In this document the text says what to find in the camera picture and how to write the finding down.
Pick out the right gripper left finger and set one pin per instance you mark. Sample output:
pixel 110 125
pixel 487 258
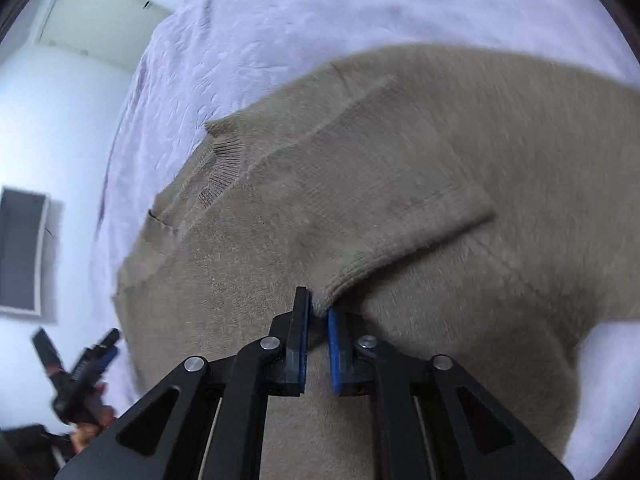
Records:
pixel 205 419

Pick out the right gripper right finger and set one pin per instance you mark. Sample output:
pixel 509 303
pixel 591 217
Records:
pixel 431 419

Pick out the olive brown knit sweater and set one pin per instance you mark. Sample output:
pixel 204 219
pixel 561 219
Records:
pixel 475 203

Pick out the left hand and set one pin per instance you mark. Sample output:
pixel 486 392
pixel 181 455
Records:
pixel 103 416

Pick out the lavender embossed bedspread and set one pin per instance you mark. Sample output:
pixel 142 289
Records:
pixel 213 58

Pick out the wall mounted television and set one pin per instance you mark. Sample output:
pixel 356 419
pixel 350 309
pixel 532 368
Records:
pixel 23 224

